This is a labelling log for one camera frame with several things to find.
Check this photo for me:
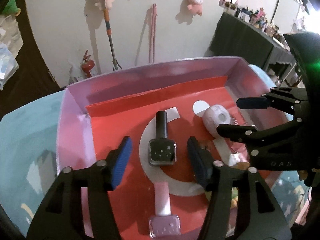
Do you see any dark cloth covered table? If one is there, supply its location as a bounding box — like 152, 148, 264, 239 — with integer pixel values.
207, 12, 296, 72

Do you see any clear plastic cup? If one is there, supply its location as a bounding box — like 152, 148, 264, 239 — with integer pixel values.
226, 139, 250, 170

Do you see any green dinosaur plush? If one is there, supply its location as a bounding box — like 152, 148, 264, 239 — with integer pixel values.
1, 0, 21, 16

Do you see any orange grey mop handle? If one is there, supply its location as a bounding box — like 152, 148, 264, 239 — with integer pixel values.
103, 0, 122, 72

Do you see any purple nail polish bottle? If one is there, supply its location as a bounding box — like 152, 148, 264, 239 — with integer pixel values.
149, 181, 181, 238

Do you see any yellow green capybara toy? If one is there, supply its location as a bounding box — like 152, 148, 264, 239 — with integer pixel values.
206, 187, 239, 209

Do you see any teal moon star blanket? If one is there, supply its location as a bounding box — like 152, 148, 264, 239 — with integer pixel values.
0, 64, 308, 240

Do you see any lilac round case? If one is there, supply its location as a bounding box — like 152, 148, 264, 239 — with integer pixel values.
202, 104, 232, 138

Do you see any dark brown door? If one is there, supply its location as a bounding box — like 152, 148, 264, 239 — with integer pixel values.
1, 0, 61, 117

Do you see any pink cardboard tray box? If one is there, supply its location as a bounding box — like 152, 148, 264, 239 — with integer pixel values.
57, 57, 289, 239

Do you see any black nail polish bottle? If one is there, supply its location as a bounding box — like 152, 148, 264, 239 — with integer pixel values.
149, 111, 177, 166

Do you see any white plastic bag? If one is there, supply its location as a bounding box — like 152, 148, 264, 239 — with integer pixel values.
0, 42, 19, 90

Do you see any pink plush toy right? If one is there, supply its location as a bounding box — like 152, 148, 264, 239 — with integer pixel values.
187, 0, 203, 16

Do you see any pink broom handle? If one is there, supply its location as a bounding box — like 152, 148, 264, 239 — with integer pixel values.
148, 3, 157, 63

